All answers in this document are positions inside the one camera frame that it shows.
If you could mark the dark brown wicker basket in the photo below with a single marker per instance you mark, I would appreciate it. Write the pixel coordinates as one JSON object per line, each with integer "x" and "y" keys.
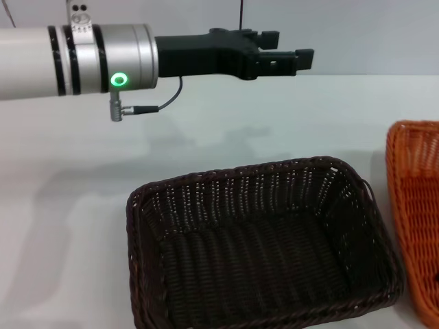
{"x": 260, "y": 246}

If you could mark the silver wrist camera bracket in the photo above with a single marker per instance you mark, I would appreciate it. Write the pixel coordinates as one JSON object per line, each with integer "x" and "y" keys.
{"x": 79, "y": 15}

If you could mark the orange wicker basket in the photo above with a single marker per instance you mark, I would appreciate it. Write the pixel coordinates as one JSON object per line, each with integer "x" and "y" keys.
{"x": 416, "y": 205}

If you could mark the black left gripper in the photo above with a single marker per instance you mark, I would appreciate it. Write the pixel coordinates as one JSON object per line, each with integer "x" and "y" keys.
{"x": 205, "y": 55}

